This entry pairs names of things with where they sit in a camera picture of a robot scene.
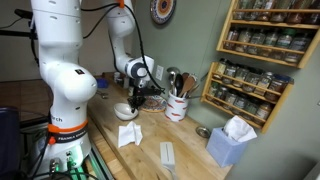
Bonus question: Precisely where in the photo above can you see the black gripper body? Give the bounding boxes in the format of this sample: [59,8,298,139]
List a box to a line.
[131,86,150,103]

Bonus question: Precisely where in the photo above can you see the white ceramic bowl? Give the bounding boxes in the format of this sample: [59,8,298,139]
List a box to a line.
[113,102,140,121]

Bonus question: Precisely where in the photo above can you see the colourful patterned ceramic plate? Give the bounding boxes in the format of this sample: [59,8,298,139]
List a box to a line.
[139,95,167,113]

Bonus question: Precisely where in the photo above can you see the white labelled shaker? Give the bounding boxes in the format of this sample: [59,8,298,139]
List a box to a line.
[113,71,122,84]

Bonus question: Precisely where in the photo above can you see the metal spoon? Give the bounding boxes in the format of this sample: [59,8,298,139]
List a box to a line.
[96,90,110,100]

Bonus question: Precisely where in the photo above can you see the white crock with red fish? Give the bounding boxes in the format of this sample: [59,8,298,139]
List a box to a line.
[165,90,190,122]

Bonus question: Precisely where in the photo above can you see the blue plastic measuring cup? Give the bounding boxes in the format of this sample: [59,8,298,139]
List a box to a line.
[96,77,110,89]

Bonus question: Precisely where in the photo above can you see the metal ladle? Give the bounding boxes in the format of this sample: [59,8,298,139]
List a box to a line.
[166,67,181,96]

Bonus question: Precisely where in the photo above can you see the black plastic spoon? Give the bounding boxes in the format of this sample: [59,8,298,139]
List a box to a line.
[174,73,184,98]

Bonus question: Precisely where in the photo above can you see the small metal cup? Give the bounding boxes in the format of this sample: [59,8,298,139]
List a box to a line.
[195,125,212,139]

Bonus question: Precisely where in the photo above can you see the wooden spice rack two shelves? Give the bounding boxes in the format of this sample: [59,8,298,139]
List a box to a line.
[200,61,295,135]

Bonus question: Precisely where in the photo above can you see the glass spice jar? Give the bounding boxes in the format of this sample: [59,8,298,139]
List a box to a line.
[233,0,249,20]
[207,81,221,101]
[235,29,253,53]
[223,28,238,51]
[256,0,273,22]
[222,90,239,111]
[232,66,250,88]
[254,71,275,97]
[287,0,306,24]
[213,58,228,80]
[270,0,290,23]
[214,85,229,105]
[260,29,279,58]
[304,0,320,25]
[285,33,313,64]
[241,98,261,121]
[232,94,249,116]
[242,69,263,93]
[254,102,274,126]
[247,30,267,56]
[222,64,238,84]

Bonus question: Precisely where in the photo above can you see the pale blue tissue box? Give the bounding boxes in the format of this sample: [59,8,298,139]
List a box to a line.
[205,127,248,168]

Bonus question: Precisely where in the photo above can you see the white tissue sheet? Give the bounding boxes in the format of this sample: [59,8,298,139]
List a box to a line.
[223,115,258,143]

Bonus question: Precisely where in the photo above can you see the wooden spice rack three shelves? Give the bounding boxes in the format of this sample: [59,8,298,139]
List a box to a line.
[216,0,320,69]

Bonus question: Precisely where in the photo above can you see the dark blue chair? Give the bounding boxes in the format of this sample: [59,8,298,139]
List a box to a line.
[0,106,21,180]

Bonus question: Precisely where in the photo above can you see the blue lid spice jar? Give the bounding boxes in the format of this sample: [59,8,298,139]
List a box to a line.
[264,74,291,102]

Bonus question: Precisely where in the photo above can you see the green lid spice jar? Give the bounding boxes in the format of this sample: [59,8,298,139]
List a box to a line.
[272,29,296,60]

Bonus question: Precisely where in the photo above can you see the white wall outlet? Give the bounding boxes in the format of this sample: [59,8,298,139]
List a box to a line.
[155,64,165,82]

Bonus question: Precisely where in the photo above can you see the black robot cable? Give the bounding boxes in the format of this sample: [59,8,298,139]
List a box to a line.
[81,2,166,94]

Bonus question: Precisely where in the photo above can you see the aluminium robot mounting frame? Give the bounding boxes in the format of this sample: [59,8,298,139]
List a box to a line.
[84,139,116,180]

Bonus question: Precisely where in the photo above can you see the decorative wall plate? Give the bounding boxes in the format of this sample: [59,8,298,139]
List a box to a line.
[149,0,177,25]

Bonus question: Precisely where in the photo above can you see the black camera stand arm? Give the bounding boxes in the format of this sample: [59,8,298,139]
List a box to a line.
[0,29,39,40]

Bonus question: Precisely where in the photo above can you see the black camera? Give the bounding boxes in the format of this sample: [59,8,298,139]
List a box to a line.
[13,8,34,20]

